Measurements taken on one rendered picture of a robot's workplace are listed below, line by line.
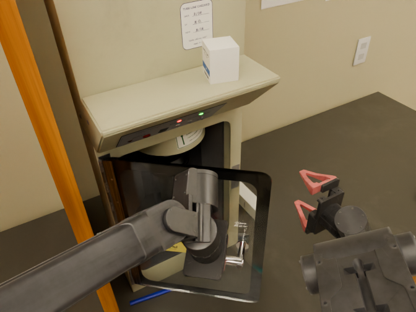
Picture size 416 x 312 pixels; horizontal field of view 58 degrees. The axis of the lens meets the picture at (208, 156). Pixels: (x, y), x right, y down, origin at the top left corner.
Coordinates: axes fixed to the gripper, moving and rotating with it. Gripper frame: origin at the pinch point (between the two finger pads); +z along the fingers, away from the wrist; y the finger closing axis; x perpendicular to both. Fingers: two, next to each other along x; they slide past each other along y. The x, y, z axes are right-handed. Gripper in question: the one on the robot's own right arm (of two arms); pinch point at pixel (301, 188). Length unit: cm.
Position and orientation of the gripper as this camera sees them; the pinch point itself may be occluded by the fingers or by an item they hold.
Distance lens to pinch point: 89.3
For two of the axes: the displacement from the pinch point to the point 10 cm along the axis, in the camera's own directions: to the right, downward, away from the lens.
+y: -0.3, -7.8, -6.3
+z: -4.9, -5.3, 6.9
